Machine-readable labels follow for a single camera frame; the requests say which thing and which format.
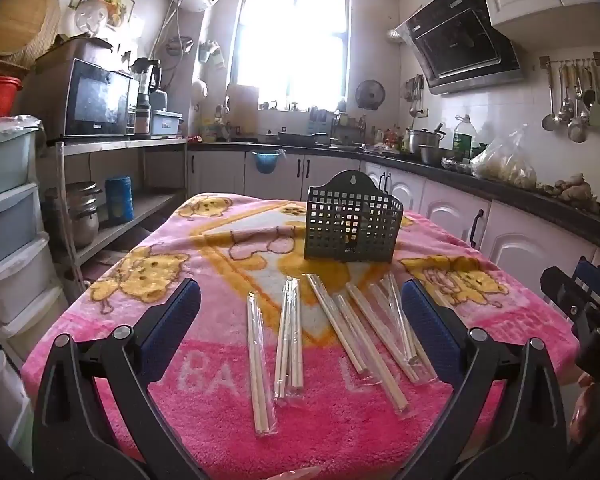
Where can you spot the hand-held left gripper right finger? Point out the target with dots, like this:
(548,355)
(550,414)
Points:
(430,330)

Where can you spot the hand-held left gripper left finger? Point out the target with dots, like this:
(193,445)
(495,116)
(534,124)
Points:
(172,320)

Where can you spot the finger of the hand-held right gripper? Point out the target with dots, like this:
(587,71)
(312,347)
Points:
(590,277)
(560,287)

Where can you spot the row of chopstick pairs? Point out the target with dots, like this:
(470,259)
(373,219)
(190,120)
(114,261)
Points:
(257,360)

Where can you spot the black plastic utensil basket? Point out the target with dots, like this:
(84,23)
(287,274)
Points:
(330,220)

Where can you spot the person's right hand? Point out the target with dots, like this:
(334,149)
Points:
(597,412)

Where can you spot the ginger roots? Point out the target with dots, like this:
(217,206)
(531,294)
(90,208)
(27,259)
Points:
(572,189)

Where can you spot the pink printed blanket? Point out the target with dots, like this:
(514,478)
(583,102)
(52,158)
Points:
(205,410)

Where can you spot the black kitchen countertop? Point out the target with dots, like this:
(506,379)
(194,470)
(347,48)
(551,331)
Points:
(530,196)

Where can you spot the white lower cabinets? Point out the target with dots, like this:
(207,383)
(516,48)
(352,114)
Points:
(450,205)

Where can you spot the blue canister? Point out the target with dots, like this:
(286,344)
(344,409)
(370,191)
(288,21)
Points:
(119,200)

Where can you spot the clear plastic food bag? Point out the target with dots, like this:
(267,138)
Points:
(505,165)

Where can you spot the stacked steel pots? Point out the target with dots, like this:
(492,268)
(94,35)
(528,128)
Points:
(80,220)

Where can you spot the steel skimmer spoon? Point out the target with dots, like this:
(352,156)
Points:
(576,130)

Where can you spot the foil covered dish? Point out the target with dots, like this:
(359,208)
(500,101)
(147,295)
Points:
(455,164)

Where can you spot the steel ladle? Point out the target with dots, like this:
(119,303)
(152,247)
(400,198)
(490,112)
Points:
(550,120)

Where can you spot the pale spatula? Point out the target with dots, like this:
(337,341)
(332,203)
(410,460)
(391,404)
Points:
(598,112)

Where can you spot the large cooking oil bottle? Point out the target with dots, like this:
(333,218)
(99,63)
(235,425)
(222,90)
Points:
(464,140)

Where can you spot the steel mixing bowl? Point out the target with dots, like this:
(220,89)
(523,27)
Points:
(435,154)

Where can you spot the metal shelf rack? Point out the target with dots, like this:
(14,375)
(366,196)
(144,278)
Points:
(120,144)

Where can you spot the blue hanging bin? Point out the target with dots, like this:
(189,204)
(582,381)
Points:
(269,162)

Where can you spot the steel pot with lid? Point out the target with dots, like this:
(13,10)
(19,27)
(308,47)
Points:
(422,141)

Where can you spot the grey plastic storage box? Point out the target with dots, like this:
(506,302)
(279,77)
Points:
(166,122)

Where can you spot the plastic drawer unit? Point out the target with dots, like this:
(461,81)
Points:
(5,160)

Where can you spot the black microwave oven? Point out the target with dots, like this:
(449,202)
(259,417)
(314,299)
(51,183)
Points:
(97,97)

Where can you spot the black blender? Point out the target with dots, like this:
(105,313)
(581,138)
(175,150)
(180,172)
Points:
(147,77)

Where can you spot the black range hood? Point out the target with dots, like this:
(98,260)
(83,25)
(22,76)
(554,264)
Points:
(455,45)

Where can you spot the brown cardboard box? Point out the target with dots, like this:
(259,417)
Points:
(75,51)

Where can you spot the kitchen window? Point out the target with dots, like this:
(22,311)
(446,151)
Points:
(290,45)

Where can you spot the clear plastic dome cover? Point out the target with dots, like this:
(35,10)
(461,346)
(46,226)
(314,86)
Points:
(92,17)

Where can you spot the round bamboo tray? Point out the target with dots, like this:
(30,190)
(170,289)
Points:
(20,15)

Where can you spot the wall utensil rail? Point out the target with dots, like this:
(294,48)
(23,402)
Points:
(572,61)

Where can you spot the round black wall fan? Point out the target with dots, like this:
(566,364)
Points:
(370,94)

